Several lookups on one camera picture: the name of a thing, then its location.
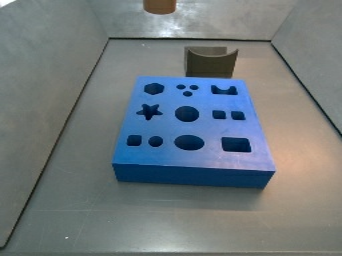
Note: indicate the orange round peg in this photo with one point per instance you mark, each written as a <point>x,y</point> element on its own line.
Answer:
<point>159,6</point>

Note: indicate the dark grey curved holder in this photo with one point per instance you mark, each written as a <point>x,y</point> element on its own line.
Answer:
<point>210,61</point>

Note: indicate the blue shape sorter block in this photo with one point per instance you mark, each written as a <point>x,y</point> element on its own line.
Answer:
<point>191,132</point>

